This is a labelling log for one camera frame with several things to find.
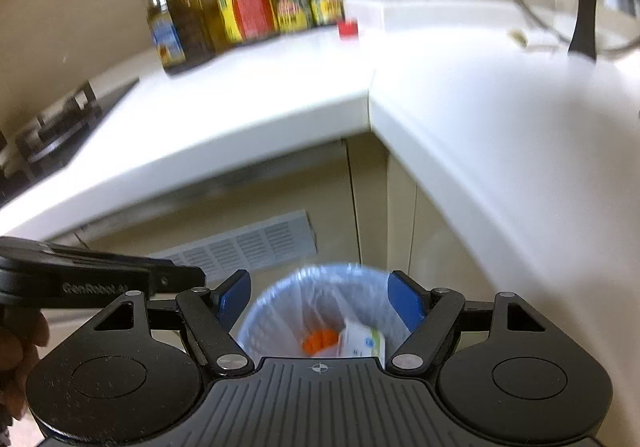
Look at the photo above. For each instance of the small white scrap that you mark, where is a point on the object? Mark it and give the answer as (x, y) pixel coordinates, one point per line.
(532, 38)

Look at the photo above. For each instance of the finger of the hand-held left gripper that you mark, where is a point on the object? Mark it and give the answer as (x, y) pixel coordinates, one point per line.
(175, 277)

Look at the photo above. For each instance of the person's left hand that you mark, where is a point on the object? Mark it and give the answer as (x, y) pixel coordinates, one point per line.
(20, 352)

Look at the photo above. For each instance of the beige cabinet door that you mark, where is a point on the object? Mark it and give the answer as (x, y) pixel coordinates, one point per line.
(250, 182)
(440, 247)

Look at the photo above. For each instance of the tall glass jar yellow label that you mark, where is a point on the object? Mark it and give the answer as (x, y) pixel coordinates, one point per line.
(292, 9)

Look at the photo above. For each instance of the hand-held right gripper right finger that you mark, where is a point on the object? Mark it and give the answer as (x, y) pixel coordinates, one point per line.
(405, 299)

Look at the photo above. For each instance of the trash bin with clear bag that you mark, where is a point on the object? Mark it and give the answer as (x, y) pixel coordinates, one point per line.
(280, 307)

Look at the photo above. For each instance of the grey cabinet vent grille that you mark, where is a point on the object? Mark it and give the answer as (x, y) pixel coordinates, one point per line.
(250, 244)

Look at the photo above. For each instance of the small red measuring cap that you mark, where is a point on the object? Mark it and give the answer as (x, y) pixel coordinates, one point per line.
(348, 29)

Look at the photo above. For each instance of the white green paper package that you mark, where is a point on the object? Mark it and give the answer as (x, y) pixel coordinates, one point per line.
(362, 339)

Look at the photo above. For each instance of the short yellow label sauce jar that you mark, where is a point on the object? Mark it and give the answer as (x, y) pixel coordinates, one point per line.
(326, 7)

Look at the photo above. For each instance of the blue label oil bottle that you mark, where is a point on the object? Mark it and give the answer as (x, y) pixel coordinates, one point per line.
(165, 37)

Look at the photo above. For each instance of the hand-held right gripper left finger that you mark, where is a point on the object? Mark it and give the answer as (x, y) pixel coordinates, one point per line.
(235, 299)

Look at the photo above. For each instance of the black gas stove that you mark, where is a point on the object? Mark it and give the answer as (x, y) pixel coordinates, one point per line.
(60, 127)

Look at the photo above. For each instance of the dark olive oil bottle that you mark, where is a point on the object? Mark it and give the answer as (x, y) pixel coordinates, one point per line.
(195, 22)

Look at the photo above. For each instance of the orange mesh net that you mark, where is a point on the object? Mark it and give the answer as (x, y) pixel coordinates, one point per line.
(321, 342)

